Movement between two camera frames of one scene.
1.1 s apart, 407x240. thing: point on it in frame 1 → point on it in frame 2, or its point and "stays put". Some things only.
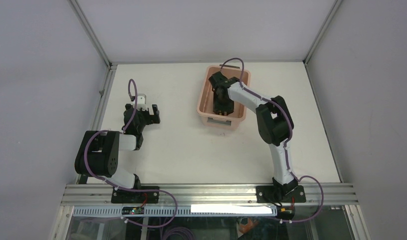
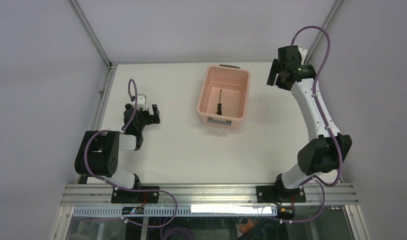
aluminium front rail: x=204 y=194 stays put
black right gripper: x=221 y=97 → x=276 y=72
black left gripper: x=143 y=115 stays put
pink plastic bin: x=205 y=105 stays put
